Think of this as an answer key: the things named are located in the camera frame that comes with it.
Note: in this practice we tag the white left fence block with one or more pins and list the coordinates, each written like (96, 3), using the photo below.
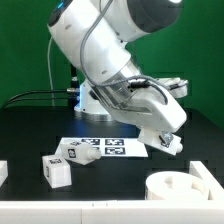
(3, 171)

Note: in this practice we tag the black camera stand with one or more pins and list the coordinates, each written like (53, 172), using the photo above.
(74, 83)

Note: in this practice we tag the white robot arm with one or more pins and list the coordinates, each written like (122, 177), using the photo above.
(92, 34)

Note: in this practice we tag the white L-shaped fence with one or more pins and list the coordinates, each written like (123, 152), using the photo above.
(210, 211)

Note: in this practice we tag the white marker sheet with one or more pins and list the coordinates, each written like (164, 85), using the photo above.
(110, 147)

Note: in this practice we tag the white round stool seat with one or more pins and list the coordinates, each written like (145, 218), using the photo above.
(175, 186)

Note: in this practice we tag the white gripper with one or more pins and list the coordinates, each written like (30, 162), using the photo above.
(150, 108)

